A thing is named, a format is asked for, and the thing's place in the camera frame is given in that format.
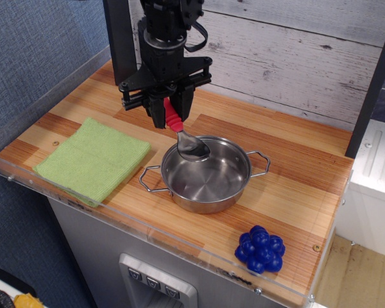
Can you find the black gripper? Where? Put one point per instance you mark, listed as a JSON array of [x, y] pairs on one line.
[[165, 72]]

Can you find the red handled metal spoon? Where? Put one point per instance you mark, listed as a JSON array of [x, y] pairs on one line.
[[189, 147]]

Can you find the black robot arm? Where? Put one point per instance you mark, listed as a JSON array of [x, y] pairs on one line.
[[168, 30]]

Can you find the stainless steel pot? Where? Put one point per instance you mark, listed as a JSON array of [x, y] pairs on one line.
[[214, 184]]

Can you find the green folded cloth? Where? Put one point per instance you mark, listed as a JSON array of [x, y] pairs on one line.
[[92, 162]]

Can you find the silver button control panel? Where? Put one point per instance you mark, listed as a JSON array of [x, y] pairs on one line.
[[148, 286]]

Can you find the blue toy grape bunch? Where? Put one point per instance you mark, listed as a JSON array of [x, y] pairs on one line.
[[260, 251]]

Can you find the white ridged appliance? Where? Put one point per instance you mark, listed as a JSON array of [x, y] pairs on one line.
[[361, 215]]

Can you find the yellow object bottom left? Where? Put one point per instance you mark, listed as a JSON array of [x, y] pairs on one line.
[[27, 301]]

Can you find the dark left upright post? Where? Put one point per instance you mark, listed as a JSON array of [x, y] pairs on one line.
[[118, 16]]

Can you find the dark upright post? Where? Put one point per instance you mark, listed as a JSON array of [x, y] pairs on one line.
[[118, 16], [368, 107]]

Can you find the clear acrylic guard rail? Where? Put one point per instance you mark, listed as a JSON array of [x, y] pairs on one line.
[[297, 199]]

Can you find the dark right upright post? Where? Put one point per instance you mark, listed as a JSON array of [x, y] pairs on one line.
[[368, 107]]

